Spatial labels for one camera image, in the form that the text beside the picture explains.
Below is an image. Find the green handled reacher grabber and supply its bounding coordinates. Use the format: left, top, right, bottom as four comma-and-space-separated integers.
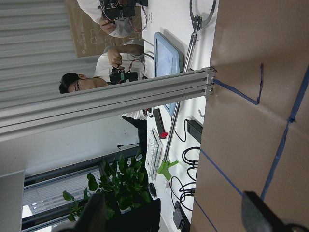
156, 0, 217, 181

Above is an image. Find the black power adapter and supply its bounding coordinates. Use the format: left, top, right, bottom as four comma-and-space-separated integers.
187, 119, 203, 143

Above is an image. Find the black monitor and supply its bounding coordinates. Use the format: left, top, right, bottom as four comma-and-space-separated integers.
105, 198, 161, 232

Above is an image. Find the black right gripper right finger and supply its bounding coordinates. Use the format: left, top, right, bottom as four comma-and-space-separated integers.
242, 191, 287, 232

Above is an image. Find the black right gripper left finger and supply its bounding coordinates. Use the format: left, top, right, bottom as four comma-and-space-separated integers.
73, 193, 106, 232

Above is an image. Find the white keyboard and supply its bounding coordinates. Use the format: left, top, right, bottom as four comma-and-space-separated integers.
145, 128, 162, 180

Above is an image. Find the seated person in white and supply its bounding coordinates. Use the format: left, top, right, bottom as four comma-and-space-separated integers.
59, 0, 147, 157

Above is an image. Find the aluminium frame post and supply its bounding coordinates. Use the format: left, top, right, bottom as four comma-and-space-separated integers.
0, 67, 216, 141

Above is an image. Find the green potted plant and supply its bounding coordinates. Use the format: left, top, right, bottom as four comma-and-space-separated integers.
63, 151, 153, 221

